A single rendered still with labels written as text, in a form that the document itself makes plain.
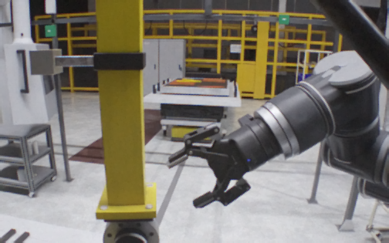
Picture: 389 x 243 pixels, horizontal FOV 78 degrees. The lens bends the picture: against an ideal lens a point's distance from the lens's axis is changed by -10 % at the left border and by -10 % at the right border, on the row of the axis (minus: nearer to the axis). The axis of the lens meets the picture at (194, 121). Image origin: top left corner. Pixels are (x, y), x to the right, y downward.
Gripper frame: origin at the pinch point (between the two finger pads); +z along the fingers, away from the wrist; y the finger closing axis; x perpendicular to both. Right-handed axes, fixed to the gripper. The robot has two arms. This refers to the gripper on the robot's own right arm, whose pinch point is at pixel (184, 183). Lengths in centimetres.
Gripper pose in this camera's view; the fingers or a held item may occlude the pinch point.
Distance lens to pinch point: 47.1
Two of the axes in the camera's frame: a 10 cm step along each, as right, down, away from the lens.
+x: -1.3, -2.6, 9.6
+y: 4.8, 8.3, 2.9
